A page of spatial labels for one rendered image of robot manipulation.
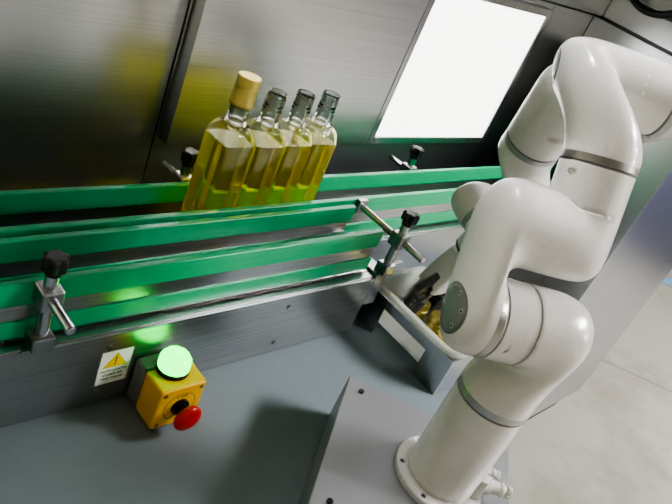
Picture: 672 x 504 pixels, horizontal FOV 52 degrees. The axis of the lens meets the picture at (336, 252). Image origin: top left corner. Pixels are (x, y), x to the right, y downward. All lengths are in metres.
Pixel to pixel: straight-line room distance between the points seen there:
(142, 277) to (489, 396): 0.44
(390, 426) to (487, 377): 0.22
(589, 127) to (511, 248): 0.16
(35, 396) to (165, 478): 0.19
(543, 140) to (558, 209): 0.24
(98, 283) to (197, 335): 0.20
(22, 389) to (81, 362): 0.07
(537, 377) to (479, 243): 0.17
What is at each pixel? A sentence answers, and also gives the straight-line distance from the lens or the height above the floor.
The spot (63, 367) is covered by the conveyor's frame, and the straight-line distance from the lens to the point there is 0.91.
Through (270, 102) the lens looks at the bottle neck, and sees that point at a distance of 1.02.
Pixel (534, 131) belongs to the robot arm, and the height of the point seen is 1.25.
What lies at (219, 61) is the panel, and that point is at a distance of 1.11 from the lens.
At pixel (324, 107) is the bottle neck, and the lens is 1.10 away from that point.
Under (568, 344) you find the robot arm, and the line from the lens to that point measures 0.80.
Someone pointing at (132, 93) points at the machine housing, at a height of 1.05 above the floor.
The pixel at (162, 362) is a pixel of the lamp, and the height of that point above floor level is 0.85.
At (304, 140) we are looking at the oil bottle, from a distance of 1.07.
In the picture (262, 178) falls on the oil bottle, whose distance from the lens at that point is 1.06.
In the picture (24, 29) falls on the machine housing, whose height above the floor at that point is 1.13.
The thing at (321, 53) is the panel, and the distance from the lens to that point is 1.23.
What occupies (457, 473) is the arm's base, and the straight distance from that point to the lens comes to 0.91.
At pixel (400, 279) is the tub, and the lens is 1.34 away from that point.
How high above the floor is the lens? 1.48
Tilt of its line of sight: 29 degrees down
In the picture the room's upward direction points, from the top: 24 degrees clockwise
